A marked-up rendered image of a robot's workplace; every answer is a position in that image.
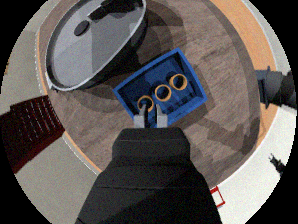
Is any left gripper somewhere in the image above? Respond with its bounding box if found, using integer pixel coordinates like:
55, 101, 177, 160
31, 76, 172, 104
267, 153, 283, 172

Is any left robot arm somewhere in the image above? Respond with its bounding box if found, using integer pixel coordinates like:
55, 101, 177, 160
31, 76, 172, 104
266, 71, 297, 109

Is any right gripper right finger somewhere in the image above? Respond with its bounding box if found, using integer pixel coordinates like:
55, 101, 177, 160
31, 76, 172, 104
154, 104, 168, 128

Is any bronze cylinder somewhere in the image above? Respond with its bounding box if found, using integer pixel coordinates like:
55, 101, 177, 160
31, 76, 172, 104
169, 75, 188, 91
138, 95, 154, 112
156, 85, 172, 101

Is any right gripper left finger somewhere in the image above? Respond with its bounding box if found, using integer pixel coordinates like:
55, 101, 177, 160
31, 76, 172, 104
134, 104, 148, 128

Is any blue open crate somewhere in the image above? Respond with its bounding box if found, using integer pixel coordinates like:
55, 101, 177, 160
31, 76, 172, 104
112, 48, 208, 125

